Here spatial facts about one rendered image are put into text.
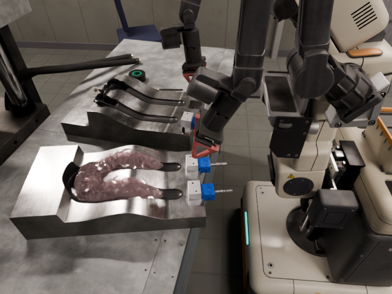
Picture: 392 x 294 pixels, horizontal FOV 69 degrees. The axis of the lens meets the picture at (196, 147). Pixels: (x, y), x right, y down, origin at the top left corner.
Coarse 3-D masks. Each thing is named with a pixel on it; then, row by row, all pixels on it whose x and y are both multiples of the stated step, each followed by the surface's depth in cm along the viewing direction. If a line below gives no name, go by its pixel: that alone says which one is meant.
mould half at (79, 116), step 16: (128, 80) 116; (112, 96) 107; (128, 96) 110; (160, 96) 116; (176, 96) 115; (80, 112) 112; (96, 112) 100; (112, 112) 102; (144, 112) 108; (160, 112) 108; (176, 112) 107; (192, 112) 107; (64, 128) 110; (80, 128) 108; (96, 128) 106; (112, 128) 104; (128, 128) 102; (144, 128) 101; (160, 128) 101; (176, 128) 100; (192, 128) 101; (144, 144) 106; (160, 144) 104; (176, 144) 102; (192, 144) 106
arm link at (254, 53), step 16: (256, 0) 50; (272, 0) 51; (240, 16) 53; (256, 16) 52; (240, 32) 54; (256, 32) 54; (240, 48) 56; (256, 48) 56; (240, 64) 58; (256, 64) 57; (256, 80) 60
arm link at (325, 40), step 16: (304, 0) 50; (320, 0) 49; (304, 16) 52; (320, 16) 51; (304, 32) 53; (320, 32) 53; (304, 48) 55; (320, 48) 54; (288, 64) 62; (304, 64) 55; (320, 64) 54; (304, 80) 57; (320, 80) 57; (304, 96) 59
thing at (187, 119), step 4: (184, 112) 103; (188, 112) 103; (184, 116) 101; (188, 116) 101; (192, 116) 102; (184, 120) 100; (188, 120) 99; (192, 120) 102; (184, 124) 101; (188, 124) 100; (192, 124) 100
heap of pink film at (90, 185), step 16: (112, 160) 87; (128, 160) 86; (144, 160) 88; (80, 176) 84; (96, 176) 83; (128, 176) 82; (80, 192) 81; (96, 192) 80; (112, 192) 78; (128, 192) 78; (144, 192) 80; (160, 192) 83
